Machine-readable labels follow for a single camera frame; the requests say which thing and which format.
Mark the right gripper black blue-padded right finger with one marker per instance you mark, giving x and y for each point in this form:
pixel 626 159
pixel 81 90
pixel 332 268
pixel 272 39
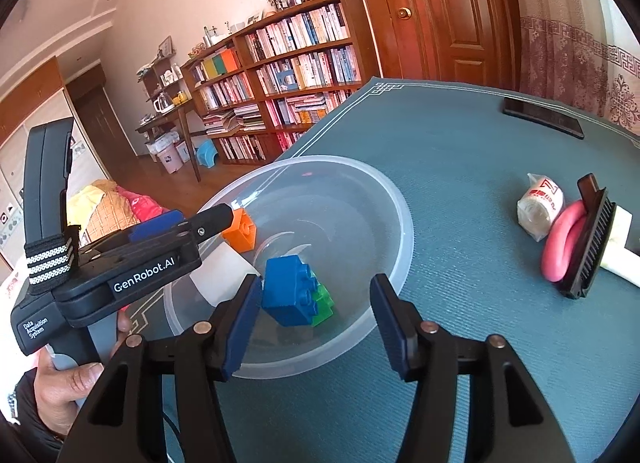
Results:
pixel 509 419

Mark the patterned curtain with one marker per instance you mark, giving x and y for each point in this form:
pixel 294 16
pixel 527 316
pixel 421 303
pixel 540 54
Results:
pixel 584 54

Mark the wooden bookshelf with books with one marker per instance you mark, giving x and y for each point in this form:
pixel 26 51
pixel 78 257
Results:
pixel 261 88

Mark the blue plastic stool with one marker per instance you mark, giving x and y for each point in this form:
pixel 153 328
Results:
pixel 206 154

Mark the teal table mat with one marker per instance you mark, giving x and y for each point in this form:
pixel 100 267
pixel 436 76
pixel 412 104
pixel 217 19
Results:
pixel 461 165

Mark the brown lipstick tube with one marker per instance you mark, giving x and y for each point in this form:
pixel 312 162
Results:
pixel 589 191

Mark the black smartphone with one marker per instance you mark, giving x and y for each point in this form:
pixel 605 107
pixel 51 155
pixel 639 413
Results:
pixel 543 116

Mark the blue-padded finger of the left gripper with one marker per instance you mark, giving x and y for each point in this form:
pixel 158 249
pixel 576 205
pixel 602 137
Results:
pixel 155 226

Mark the dark wardrobe door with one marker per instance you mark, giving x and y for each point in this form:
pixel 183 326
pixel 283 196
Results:
pixel 99 119

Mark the green toy brick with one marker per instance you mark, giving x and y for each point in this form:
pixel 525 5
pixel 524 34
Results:
pixel 325 304

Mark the brown wooden door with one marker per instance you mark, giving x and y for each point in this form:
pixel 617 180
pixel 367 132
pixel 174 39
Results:
pixel 470 41

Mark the white sponge in bowl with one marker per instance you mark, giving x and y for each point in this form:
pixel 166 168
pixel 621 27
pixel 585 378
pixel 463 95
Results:
pixel 221 274

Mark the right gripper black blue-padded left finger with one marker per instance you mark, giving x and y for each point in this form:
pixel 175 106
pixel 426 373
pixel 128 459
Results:
pixel 122 419

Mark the clear plastic bowl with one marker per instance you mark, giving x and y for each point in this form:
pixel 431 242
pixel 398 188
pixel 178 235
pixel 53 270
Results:
pixel 343 218

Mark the blue toy brick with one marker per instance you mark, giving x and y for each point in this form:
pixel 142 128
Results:
pixel 288 295

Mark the white wrapped packet red print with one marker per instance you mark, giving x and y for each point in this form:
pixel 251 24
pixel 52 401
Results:
pixel 540 206

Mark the colourful bedding pile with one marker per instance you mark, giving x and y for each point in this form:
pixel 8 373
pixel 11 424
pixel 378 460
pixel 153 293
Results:
pixel 103 207

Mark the pink waste bin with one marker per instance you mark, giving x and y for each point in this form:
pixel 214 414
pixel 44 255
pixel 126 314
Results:
pixel 170 158

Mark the orange toy brick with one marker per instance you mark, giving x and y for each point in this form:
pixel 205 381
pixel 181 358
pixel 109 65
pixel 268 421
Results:
pixel 241 234

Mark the person's left hand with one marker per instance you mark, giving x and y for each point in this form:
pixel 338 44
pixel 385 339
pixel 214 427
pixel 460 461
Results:
pixel 56 391

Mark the black white brush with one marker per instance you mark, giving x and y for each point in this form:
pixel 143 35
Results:
pixel 601 245

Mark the small wooden side table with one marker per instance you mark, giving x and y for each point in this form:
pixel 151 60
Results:
pixel 177 115

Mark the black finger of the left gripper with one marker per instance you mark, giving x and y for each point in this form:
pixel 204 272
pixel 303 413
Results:
pixel 205 225

